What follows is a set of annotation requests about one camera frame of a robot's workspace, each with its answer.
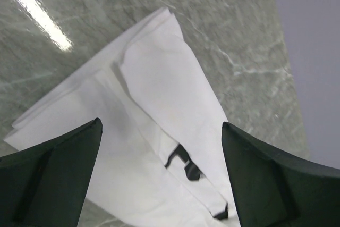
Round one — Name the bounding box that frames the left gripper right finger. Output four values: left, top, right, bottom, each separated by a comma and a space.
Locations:
222, 122, 339, 227

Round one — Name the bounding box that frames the white t shirt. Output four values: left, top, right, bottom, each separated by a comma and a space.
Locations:
4, 8, 240, 226

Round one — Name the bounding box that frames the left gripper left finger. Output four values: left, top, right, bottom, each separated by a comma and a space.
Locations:
1, 118, 103, 226

